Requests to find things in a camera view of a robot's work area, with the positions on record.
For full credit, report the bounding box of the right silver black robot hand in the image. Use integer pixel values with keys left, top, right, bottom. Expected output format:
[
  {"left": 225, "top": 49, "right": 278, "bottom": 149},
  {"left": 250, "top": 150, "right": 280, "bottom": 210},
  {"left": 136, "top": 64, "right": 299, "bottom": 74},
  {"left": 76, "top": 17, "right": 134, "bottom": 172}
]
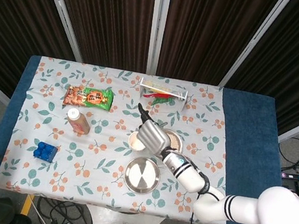
[{"left": 129, "top": 103, "right": 175, "bottom": 159}]

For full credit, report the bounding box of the small white cup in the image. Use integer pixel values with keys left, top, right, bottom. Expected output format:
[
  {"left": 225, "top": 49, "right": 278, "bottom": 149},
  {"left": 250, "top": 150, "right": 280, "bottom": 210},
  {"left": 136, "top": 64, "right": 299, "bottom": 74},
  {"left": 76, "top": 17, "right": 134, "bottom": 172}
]
[{"left": 126, "top": 130, "right": 150, "bottom": 153}]

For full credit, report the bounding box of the bowl of pink grains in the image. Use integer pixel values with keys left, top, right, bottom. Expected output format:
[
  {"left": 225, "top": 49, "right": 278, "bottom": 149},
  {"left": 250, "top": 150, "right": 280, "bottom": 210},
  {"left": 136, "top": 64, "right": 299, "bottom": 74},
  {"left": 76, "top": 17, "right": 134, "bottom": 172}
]
[{"left": 158, "top": 127, "right": 187, "bottom": 155}]

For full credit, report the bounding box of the empty steel plate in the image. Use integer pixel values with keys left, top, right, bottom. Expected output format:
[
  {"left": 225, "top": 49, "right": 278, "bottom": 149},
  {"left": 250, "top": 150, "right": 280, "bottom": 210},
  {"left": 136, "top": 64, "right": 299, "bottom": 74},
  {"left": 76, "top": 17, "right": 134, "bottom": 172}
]
[{"left": 121, "top": 155, "right": 164, "bottom": 197}]

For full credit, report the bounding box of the green chili pepper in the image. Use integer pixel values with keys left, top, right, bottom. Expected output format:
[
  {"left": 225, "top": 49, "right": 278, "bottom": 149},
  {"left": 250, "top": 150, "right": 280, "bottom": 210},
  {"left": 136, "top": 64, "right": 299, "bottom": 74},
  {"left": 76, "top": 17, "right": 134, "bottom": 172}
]
[{"left": 151, "top": 94, "right": 176, "bottom": 109}]

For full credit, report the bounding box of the red chili pepper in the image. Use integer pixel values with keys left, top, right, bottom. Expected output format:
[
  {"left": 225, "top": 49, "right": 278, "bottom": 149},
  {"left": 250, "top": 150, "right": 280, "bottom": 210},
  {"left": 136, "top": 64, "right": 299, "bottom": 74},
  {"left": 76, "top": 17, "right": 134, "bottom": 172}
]
[{"left": 142, "top": 89, "right": 172, "bottom": 102}]

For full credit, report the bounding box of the clear plastic box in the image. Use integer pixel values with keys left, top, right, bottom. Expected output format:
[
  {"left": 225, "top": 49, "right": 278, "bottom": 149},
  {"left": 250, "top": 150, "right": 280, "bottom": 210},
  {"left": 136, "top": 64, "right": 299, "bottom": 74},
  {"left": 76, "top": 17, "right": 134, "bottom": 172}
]
[{"left": 136, "top": 77, "right": 191, "bottom": 113}]

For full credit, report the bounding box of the floral tablecloth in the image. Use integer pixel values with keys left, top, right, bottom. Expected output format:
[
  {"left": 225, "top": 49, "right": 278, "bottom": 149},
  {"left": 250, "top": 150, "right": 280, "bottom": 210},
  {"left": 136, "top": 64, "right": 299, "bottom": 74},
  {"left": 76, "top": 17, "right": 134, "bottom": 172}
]
[{"left": 0, "top": 50, "right": 249, "bottom": 224}]

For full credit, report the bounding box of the green orange snack bag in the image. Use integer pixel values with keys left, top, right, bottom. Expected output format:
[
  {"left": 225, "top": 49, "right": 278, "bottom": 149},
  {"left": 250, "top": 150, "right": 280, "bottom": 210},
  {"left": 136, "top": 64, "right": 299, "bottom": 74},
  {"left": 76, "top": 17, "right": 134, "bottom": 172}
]
[{"left": 62, "top": 81, "right": 116, "bottom": 114}]

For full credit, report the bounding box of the brown drink bottle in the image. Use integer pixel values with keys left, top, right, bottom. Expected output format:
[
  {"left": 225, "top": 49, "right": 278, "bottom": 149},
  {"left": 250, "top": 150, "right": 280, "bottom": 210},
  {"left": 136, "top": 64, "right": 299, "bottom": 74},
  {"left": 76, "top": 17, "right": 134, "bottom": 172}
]
[{"left": 64, "top": 107, "right": 94, "bottom": 137}]

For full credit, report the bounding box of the yellow floor tape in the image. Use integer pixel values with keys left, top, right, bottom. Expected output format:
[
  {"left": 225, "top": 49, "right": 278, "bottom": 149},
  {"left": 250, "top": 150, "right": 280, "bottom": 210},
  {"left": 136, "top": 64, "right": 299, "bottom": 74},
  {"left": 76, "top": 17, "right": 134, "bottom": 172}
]
[{"left": 17, "top": 193, "right": 35, "bottom": 217}]

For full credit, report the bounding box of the blue toy block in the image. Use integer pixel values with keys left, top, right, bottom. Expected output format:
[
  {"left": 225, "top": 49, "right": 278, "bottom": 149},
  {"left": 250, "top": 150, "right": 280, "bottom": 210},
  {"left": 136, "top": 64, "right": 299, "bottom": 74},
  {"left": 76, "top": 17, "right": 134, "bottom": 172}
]
[{"left": 32, "top": 140, "right": 60, "bottom": 165}]

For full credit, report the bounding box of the blue table cover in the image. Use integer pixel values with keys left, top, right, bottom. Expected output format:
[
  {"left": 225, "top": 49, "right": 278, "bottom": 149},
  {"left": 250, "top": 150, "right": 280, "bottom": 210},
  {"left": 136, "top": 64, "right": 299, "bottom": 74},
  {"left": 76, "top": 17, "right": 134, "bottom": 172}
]
[{"left": 0, "top": 48, "right": 299, "bottom": 224}]

